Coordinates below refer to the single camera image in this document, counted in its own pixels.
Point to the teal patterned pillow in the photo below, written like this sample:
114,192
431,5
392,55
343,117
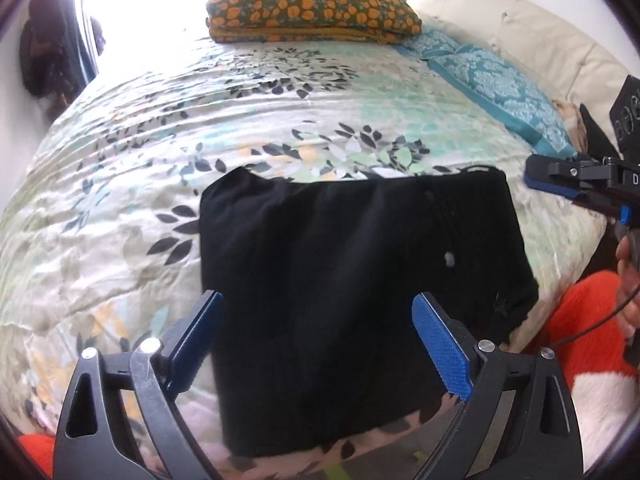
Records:
500,85

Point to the red and white fluffy garment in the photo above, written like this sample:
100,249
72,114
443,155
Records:
590,300

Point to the person's right hand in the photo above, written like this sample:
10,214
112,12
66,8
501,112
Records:
627,260

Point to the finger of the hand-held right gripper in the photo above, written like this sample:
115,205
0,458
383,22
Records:
550,175
597,140

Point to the tan cloth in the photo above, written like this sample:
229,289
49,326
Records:
567,115

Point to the floral leaf print bedspread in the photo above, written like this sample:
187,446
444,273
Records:
150,135

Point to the black pants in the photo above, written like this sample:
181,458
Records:
325,285

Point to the orange floral pillow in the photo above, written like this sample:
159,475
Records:
310,5

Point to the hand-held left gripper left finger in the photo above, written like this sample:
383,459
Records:
195,345

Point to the cream padded headboard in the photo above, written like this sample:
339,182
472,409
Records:
525,25

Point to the dark hanging bag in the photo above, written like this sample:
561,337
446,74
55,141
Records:
50,50

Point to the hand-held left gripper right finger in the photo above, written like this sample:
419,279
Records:
445,350

